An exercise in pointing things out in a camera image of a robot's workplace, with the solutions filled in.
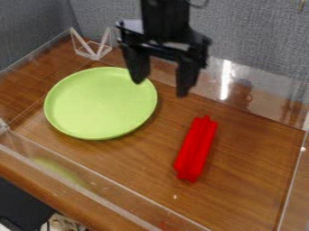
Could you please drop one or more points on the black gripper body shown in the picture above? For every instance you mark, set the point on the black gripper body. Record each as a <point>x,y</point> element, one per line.
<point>189,44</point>

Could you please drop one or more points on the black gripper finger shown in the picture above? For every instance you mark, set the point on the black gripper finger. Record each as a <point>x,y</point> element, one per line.
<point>188,72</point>
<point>137,59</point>

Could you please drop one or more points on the red star-profile carrot bar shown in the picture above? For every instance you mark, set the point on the red star-profile carrot bar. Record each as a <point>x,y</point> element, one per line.
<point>196,149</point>

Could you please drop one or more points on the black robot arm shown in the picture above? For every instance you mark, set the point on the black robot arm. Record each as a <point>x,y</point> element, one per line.
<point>163,35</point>

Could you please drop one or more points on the light green round plate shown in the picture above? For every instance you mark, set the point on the light green round plate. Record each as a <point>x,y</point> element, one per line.
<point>97,104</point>

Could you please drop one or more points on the black object under table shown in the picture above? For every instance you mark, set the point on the black object under table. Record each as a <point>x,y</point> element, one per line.
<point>25,210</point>

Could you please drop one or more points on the clear acrylic corner bracket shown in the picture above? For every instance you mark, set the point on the clear acrylic corner bracket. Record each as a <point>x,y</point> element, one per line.
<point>90,49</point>

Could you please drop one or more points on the clear acrylic enclosure walls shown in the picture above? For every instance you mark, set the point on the clear acrylic enclosure walls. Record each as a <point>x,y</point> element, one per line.
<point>118,185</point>

